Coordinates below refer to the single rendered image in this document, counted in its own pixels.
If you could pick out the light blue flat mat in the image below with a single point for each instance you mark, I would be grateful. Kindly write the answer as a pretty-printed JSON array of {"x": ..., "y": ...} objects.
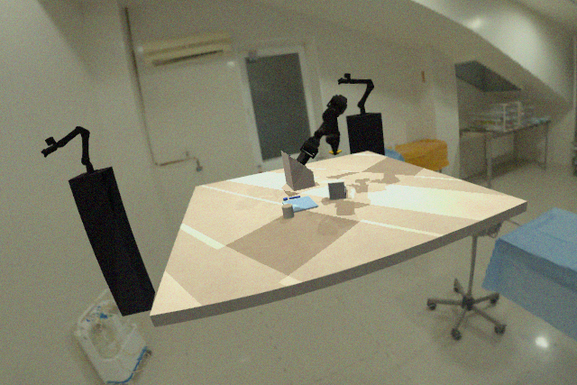
[{"x": 301, "y": 204}]

